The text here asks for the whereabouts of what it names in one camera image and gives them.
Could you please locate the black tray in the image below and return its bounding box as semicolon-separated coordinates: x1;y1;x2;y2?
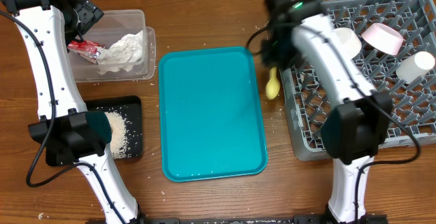
45;95;144;167

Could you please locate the grey dishwasher rack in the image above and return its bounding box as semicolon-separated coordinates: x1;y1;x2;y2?
281;0;435;161

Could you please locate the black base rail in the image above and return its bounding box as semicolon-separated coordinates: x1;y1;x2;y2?
84;214;389;224

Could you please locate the pale green bowl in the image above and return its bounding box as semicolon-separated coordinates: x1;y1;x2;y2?
333;27;362;59

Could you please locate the spilled rice pile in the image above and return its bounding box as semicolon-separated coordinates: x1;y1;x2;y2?
105;112;129;159

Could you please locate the red snack wrapper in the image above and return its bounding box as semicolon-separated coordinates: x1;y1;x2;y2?
67;40;104;64

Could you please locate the clear plastic bin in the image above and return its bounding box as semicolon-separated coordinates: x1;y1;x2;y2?
69;10;157;82

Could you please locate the white cup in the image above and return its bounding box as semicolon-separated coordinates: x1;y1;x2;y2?
396;51;435;84

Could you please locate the yellow plastic spoon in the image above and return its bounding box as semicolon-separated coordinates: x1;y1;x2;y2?
266;67;280;100

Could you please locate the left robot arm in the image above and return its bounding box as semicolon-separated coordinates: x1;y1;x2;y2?
1;0;146;223

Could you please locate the teal serving tray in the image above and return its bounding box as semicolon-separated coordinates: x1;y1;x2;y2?
158;46;268;182

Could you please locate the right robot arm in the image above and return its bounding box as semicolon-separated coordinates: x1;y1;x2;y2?
261;0;392;223

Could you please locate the white napkin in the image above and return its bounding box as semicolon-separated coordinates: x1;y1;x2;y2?
110;30;143;63
96;47;126;75

